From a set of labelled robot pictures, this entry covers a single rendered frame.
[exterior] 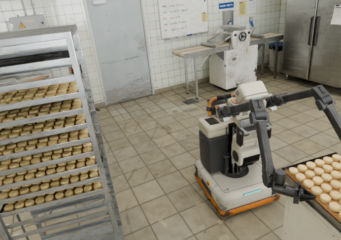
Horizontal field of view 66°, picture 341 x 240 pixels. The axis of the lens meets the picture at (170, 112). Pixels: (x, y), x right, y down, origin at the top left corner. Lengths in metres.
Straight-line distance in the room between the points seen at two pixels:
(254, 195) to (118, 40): 3.84
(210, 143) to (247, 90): 0.67
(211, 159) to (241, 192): 0.40
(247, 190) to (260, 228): 0.33
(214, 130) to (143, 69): 3.38
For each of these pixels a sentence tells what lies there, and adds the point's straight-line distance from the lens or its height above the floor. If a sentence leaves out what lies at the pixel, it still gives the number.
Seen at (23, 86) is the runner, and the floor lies 1.59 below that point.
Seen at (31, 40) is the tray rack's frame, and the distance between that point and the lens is 1.38.
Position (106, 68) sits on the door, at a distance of 5.33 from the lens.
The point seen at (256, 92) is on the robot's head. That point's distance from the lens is 2.09.
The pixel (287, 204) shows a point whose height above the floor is 0.71.
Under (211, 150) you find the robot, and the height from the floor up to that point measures 0.57.
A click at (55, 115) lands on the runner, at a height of 1.41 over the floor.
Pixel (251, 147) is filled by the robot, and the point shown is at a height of 0.68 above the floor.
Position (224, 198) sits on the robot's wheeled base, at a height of 0.27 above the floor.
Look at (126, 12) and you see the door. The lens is 5.33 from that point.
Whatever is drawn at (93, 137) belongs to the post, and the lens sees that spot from 1.50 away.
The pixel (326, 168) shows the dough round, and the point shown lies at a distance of 1.75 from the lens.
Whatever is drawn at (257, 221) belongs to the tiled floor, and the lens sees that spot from 2.67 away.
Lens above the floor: 1.92
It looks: 24 degrees down
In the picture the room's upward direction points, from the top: 6 degrees counter-clockwise
